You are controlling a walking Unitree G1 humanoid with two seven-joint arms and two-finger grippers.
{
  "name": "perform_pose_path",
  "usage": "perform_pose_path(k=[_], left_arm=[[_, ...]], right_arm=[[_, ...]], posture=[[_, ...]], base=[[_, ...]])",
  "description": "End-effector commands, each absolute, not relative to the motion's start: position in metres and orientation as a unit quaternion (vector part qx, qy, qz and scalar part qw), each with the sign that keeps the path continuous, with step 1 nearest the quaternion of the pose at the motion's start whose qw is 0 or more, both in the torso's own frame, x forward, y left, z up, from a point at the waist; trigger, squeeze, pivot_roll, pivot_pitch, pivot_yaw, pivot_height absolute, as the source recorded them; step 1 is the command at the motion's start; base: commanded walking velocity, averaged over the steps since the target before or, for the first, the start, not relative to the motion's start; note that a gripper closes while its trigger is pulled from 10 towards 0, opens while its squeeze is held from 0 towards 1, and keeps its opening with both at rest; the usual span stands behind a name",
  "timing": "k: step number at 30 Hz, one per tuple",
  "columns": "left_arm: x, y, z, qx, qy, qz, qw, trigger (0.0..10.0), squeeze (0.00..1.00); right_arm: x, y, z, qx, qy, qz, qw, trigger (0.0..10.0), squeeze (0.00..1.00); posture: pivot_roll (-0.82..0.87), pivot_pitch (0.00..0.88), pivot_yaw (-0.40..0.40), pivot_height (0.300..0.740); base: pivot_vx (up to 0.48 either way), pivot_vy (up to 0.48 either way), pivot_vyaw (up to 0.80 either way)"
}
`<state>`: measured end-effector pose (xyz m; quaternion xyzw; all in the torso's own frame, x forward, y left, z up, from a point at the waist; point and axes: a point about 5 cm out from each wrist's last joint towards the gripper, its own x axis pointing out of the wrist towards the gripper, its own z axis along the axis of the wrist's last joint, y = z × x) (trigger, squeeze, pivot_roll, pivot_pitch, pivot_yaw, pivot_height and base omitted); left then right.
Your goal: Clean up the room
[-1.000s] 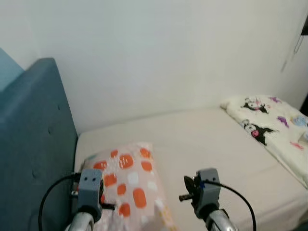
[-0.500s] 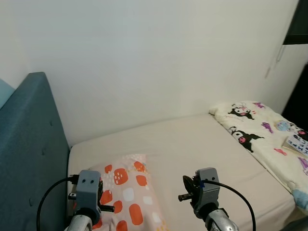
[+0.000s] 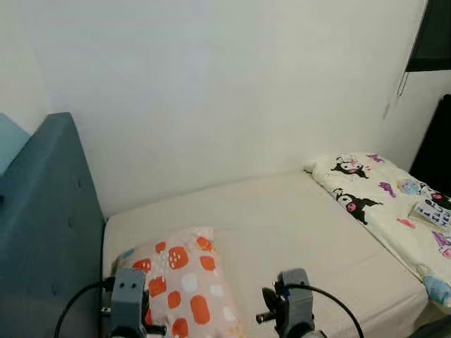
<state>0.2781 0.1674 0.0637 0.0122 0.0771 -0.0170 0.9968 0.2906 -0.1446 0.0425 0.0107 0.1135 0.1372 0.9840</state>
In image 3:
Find pink pillow orange spots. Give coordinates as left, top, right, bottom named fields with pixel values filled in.
left=113, top=227, right=245, bottom=338

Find white book blue letters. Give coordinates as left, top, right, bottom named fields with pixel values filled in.
left=412, top=199, right=451, bottom=230

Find cream mattress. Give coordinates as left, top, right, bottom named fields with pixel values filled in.
left=102, top=169, right=451, bottom=338

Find blue grey upholstered headboard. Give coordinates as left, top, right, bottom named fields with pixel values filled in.
left=0, top=113, right=106, bottom=338

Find cream cartoon print quilt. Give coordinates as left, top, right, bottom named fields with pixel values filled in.
left=304, top=153, right=451, bottom=308

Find black cabinet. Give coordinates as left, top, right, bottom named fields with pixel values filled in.
left=409, top=95, right=451, bottom=198

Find white blind wand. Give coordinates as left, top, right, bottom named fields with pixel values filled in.
left=397, top=0, right=431, bottom=97

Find dark window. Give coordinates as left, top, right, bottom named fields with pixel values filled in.
left=405, top=0, right=451, bottom=73

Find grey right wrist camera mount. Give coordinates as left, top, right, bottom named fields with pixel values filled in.
left=276, top=268, right=316, bottom=338

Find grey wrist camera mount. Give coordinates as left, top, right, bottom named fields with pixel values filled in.
left=109, top=268, right=149, bottom=338
left=276, top=268, right=316, bottom=338

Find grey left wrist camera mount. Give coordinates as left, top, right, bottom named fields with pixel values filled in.
left=109, top=268, right=149, bottom=338

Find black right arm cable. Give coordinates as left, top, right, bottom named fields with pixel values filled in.
left=282, top=284, right=365, bottom=338

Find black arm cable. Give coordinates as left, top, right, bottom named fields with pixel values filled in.
left=282, top=284, right=365, bottom=338
left=55, top=278, right=115, bottom=338

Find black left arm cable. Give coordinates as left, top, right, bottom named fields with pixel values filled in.
left=55, top=278, right=115, bottom=338

